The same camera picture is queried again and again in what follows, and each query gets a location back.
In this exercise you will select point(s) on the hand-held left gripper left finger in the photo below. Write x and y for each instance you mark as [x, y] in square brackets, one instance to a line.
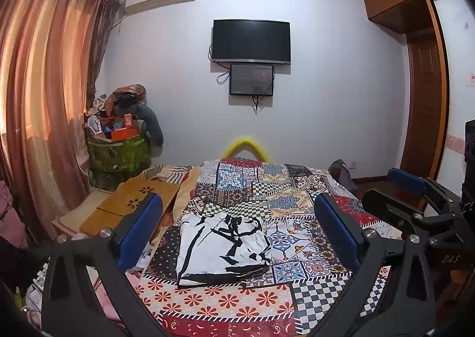
[137, 227]

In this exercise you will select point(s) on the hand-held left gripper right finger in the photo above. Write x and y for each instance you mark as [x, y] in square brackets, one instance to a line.
[336, 227]

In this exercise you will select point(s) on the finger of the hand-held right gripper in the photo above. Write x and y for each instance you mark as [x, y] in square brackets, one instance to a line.
[378, 200]
[406, 179]

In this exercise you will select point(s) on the black and white t-shirt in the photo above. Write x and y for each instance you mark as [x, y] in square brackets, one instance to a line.
[219, 248]

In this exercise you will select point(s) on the wooden lap tray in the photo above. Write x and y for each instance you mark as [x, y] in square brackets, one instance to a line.
[118, 207]

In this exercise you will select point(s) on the blue grey garment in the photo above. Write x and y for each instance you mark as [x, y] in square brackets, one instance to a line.
[341, 174]

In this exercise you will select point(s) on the striped pillow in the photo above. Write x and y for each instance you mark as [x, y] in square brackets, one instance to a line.
[167, 173]

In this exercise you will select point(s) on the patchwork patterned blanket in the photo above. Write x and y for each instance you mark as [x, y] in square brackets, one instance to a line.
[282, 192]

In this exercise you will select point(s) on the brown wooden door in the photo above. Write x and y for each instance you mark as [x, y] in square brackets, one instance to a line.
[425, 107]

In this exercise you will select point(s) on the green patterned bag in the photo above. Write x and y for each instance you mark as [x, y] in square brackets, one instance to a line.
[118, 159]

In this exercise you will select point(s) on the white wardrobe panel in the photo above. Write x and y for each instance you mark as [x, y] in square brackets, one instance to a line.
[458, 81]

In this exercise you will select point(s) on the orange box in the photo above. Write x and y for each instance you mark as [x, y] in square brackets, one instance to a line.
[124, 133]

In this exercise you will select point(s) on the grey cloth bundle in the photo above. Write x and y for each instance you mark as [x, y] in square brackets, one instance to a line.
[150, 123]

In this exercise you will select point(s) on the small red box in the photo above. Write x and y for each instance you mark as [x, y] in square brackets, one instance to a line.
[129, 120]

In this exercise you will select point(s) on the yellow curved foam tube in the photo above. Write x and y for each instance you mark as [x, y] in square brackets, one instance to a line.
[245, 144]

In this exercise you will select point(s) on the pink cloth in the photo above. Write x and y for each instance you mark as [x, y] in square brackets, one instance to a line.
[11, 214]

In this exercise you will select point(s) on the brown cloth bundle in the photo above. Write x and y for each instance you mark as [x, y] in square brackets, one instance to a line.
[126, 94]

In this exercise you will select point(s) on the pink orange curtain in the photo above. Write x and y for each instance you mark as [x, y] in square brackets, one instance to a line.
[40, 81]

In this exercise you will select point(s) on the brown patterned curtain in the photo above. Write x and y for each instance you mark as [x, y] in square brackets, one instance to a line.
[104, 36]

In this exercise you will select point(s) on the white wall socket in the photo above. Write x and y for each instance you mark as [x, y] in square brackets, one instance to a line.
[352, 165]

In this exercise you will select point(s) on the red wall sticker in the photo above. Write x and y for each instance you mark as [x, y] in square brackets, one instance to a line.
[471, 78]

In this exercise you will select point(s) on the small black wall monitor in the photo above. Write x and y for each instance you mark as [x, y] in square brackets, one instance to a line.
[251, 79]

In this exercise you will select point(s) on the black wall television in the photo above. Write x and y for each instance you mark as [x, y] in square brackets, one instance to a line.
[250, 40]

